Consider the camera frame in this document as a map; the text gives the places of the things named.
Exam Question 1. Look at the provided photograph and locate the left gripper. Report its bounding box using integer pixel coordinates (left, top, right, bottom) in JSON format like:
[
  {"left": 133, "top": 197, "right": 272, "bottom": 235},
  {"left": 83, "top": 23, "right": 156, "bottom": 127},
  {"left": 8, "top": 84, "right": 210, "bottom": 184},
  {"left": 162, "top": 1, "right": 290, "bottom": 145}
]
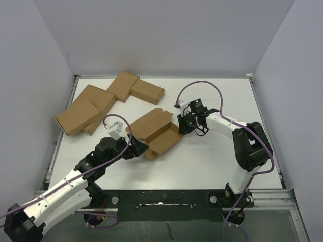
[{"left": 104, "top": 132, "right": 148, "bottom": 167}]

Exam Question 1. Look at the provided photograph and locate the cardboard box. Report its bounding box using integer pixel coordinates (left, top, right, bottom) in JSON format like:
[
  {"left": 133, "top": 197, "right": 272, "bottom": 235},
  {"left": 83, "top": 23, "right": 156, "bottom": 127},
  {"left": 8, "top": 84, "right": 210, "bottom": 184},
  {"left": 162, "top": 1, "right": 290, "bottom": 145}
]
[
  {"left": 125, "top": 108, "right": 183, "bottom": 161},
  {"left": 106, "top": 71, "right": 140, "bottom": 102},
  {"left": 55, "top": 98, "right": 101, "bottom": 136},
  {"left": 72, "top": 85, "right": 117, "bottom": 135},
  {"left": 130, "top": 79, "right": 165, "bottom": 105}
]

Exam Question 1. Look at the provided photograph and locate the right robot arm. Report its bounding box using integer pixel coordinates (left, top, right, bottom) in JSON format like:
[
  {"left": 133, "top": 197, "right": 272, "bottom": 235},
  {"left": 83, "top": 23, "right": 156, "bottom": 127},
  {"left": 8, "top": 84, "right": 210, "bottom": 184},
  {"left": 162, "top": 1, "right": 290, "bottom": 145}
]
[{"left": 174, "top": 99, "right": 273, "bottom": 206}]

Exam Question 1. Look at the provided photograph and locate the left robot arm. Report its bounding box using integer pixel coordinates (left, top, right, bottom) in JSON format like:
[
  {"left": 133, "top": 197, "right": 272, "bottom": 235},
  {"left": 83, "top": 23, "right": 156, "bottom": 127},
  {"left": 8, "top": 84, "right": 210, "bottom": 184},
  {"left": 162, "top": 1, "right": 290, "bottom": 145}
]
[{"left": 3, "top": 137, "right": 149, "bottom": 241}]

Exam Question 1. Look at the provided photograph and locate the folded cardboard box front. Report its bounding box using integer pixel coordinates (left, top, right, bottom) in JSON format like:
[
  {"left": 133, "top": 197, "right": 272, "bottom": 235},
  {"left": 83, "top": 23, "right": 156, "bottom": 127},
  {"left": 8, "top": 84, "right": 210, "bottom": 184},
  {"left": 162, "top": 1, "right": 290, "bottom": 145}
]
[{"left": 55, "top": 98, "right": 101, "bottom": 136}]

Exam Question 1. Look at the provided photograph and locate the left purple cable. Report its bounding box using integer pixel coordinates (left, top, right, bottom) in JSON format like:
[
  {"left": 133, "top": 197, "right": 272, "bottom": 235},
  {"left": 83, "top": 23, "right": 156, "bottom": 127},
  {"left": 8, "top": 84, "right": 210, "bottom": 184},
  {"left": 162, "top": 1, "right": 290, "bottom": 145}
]
[{"left": 0, "top": 114, "right": 133, "bottom": 229}]

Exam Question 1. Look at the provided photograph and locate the purple cable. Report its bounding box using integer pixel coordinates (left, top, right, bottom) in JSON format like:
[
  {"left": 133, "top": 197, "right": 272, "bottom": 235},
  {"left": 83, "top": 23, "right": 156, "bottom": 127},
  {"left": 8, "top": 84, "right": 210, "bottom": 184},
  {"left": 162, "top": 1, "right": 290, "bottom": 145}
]
[
  {"left": 175, "top": 80, "right": 276, "bottom": 242},
  {"left": 0, "top": 114, "right": 133, "bottom": 229}
]

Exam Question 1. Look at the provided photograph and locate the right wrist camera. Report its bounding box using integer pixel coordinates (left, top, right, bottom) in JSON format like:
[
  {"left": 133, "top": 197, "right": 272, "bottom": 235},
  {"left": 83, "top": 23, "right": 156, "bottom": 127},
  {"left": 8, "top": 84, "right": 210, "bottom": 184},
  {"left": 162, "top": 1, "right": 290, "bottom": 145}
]
[{"left": 174, "top": 99, "right": 191, "bottom": 115}]

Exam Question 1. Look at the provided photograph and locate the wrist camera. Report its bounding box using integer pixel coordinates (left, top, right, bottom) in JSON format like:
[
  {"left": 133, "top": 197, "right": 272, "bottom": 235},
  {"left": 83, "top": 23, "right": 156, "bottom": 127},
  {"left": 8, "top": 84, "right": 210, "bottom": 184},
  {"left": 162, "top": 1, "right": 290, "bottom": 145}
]
[
  {"left": 106, "top": 121, "right": 125, "bottom": 140},
  {"left": 174, "top": 99, "right": 191, "bottom": 115}
]

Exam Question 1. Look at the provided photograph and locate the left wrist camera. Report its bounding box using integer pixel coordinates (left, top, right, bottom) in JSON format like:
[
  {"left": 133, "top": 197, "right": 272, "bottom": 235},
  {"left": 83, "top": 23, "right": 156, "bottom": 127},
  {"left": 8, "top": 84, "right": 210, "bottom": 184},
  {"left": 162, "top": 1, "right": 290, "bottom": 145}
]
[{"left": 106, "top": 121, "right": 125, "bottom": 140}]

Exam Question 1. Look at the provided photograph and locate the aluminium table frame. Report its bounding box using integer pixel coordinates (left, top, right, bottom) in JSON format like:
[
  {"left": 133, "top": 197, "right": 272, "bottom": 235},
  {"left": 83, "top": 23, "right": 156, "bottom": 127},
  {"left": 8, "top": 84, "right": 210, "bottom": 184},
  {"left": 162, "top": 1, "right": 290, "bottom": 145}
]
[{"left": 41, "top": 78, "right": 308, "bottom": 241}]

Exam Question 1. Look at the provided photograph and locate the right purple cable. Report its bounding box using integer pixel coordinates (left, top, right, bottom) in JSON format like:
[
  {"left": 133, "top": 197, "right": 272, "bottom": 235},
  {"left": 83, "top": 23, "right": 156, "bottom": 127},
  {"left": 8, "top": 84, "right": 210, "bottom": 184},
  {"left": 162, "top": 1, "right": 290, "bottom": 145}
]
[{"left": 175, "top": 80, "right": 276, "bottom": 242}]

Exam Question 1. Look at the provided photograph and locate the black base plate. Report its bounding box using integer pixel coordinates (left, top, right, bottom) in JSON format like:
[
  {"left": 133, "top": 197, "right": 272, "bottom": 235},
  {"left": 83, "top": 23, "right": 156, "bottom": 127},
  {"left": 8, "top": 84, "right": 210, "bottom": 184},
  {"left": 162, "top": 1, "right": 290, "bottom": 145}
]
[{"left": 84, "top": 185, "right": 254, "bottom": 226}]

